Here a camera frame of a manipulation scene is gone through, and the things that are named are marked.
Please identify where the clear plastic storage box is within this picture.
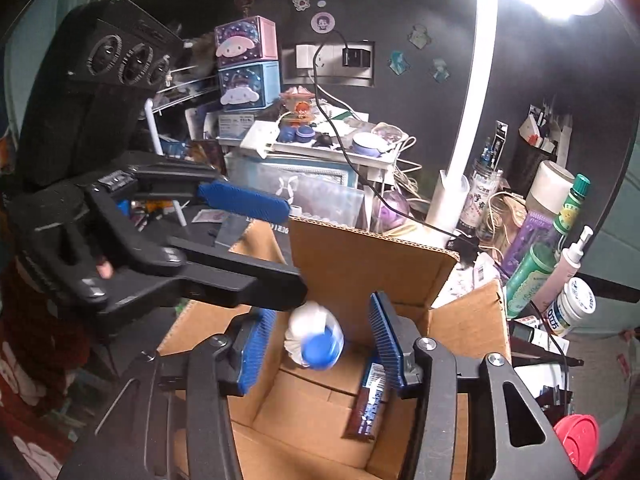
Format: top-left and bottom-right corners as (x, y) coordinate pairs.
(225, 152), (366, 228)

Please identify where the white tray shelf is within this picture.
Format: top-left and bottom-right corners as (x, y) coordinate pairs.
(240, 120), (403, 183)

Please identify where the dark snack bar packet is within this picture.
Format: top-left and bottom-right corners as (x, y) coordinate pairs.
(345, 357), (391, 443)

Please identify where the black power cable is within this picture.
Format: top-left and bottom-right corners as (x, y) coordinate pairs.
(311, 29), (478, 263)

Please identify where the wall socket panel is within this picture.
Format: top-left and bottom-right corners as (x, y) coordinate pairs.
(281, 40), (375, 88)

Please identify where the cardboard box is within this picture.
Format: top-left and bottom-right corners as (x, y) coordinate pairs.
(157, 215), (513, 480)

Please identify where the white rack pole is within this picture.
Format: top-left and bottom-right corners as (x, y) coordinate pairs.
(144, 99), (187, 226)

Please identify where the red plastic lid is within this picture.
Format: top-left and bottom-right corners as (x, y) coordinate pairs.
(552, 414), (600, 476)

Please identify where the blue cartoon storage box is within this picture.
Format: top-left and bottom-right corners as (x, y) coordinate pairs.
(218, 61), (281, 112)

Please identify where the red printed blanket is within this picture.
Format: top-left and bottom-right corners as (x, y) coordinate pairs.
(0, 255), (106, 480)

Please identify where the clear labelled bottle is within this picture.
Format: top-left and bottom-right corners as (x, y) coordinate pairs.
(457, 160), (503, 241)

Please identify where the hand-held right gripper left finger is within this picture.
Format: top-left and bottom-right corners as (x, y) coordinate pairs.
(60, 307), (278, 480)

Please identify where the white pump bottle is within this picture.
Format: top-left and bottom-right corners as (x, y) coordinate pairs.
(532, 225), (595, 313)

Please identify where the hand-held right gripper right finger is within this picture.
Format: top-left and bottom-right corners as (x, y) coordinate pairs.
(369, 291), (581, 480)

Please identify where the green-capped glass bottle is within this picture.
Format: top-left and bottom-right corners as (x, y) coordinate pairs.
(550, 174), (592, 241)

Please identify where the person's left hand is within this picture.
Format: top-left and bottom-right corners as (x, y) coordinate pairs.
(7, 182), (114, 281)

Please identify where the purple box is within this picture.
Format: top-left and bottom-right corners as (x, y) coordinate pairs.
(502, 210), (558, 276)

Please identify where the pink cartoon storage box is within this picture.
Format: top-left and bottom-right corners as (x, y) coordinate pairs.
(215, 16), (278, 68)

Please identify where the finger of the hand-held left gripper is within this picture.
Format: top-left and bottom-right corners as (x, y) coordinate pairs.
(97, 151), (292, 223)
(62, 184), (309, 338)

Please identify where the purple bowl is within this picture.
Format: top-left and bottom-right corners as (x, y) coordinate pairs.
(352, 132), (388, 157)

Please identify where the green plastic bottle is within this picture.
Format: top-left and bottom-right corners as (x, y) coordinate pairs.
(504, 242), (558, 318)

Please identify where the white cylinder container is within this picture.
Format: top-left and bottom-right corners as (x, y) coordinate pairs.
(525, 160), (576, 211)

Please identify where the white jar with blue label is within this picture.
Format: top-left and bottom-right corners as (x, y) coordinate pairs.
(542, 277), (597, 338)

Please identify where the small orange figurine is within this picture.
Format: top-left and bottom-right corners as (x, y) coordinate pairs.
(280, 87), (321, 126)

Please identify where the black pen holder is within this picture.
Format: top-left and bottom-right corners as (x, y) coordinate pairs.
(517, 104), (575, 171)

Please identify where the white desk lamp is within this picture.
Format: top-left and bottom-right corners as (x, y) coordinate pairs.
(425, 0), (613, 233)

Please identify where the white bottle with blue cap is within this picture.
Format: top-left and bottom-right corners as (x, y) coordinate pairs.
(284, 301), (346, 372)

